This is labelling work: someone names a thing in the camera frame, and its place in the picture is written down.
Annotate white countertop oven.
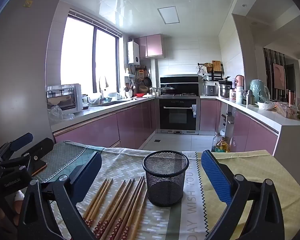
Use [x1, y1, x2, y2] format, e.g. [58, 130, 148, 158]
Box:
[46, 84, 83, 113]

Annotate kitchen window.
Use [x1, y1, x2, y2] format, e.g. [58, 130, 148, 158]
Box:
[61, 9, 122, 94]

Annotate framed wall picture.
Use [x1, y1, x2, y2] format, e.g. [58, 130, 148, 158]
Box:
[272, 63, 286, 90]

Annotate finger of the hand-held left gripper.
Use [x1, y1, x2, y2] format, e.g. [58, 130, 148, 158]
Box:
[0, 137, 55, 175]
[0, 133, 33, 165]

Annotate pink wall cabinet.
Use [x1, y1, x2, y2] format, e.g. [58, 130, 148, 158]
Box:
[134, 34, 165, 59]

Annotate yellow cooking oil bottle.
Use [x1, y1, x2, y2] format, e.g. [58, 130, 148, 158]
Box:
[215, 136, 229, 153]

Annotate white water heater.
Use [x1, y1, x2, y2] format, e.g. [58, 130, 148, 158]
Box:
[127, 40, 140, 65]

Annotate dark smartphone copper edge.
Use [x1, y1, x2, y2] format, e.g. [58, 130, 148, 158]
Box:
[31, 161, 47, 177]

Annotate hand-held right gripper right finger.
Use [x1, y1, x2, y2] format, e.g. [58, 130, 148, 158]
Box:
[201, 150, 284, 240]

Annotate pink base cabinets white end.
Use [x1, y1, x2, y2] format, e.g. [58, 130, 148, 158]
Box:
[200, 95, 300, 170]

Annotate bundle of wooden chopsticks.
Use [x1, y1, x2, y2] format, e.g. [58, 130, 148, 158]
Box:
[82, 176, 148, 240]

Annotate black wall rack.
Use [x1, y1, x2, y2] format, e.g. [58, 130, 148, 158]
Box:
[197, 61, 224, 80]

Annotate clear plastic bottle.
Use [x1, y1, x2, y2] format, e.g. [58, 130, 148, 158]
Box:
[211, 132, 222, 152]

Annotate black mesh holder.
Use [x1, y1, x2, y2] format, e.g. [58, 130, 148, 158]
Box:
[142, 150, 187, 207]

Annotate patchwork printed tablecloth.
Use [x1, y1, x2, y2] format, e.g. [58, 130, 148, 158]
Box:
[31, 140, 300, 240]

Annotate dark wok with lid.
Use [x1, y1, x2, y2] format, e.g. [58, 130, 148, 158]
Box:
[160, 85, 177, 94]

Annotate steel stock pot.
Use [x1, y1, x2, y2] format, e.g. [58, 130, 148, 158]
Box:
[219, 84, 232, 98]

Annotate silver rice cooker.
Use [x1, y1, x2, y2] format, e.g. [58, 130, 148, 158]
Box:
[202, 81, 219, 96]

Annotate white bowl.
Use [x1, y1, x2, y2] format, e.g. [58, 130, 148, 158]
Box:
[257, 101, 275, 110]

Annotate clear plastic bag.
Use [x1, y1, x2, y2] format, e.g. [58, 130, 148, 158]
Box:
[47, 105, 74, 124]

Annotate grey refrigerator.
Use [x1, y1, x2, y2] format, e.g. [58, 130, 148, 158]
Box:
[0, 0, 65, 155]

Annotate black range hood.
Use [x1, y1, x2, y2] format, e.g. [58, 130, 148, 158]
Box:
[160, 74, 199, 96]

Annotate teal appliance in plastic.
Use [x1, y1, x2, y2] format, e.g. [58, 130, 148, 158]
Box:
[249, 79, 269, 103]

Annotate person's left hand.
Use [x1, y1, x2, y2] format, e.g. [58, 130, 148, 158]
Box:
[14, 190, 26, 215]

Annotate black built-in oven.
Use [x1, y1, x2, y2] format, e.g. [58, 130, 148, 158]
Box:
[159, 97, 200, 134]

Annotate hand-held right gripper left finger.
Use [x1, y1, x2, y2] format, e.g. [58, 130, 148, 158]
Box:
[17, 151, 102, 240]

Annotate pink base cabinets with sink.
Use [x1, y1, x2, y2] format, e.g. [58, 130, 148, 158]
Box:
[51, 96, 157, 150]

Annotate clear plastic food container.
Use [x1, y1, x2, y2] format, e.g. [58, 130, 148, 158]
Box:
[276, 102, 298, 118]

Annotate ceiling light panel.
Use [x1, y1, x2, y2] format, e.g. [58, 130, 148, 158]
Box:
[157, 6, 180, 25]

